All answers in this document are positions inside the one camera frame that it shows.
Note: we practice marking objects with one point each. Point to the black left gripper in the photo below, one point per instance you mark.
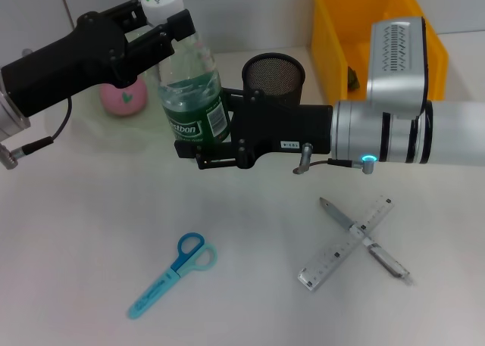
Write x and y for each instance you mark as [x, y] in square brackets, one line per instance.
[64, 62]

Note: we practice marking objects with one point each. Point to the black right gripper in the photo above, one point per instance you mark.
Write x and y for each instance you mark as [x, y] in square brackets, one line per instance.
[280, 128]

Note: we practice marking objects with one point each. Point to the clear green-label water bottle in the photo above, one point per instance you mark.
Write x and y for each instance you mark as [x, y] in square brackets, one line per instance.
[189, 96]

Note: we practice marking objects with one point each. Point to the pink knitted peach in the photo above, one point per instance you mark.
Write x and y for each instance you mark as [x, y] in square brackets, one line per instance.
[125, 101]

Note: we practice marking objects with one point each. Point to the green plastic wrapper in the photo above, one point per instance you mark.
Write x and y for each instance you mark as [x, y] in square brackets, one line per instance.
[353, 80]

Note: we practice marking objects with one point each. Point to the black mesh pen cup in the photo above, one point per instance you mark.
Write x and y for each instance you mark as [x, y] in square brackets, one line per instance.
[276, 73]

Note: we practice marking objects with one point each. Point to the green glass fruit plate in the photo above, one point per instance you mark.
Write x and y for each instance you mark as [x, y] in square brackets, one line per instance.
[94, 134]

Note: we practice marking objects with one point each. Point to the grey white pen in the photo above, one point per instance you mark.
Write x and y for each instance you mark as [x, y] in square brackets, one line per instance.
[343, 219]

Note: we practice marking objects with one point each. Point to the blue children's scissors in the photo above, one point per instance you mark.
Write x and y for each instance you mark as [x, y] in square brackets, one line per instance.
[178, 270]

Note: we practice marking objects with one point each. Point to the clear plastic ruler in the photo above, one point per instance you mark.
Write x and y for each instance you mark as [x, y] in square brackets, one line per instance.
[341, 251]

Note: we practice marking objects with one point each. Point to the yellow plastic bin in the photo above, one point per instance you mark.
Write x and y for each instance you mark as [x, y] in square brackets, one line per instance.
[341, 28]

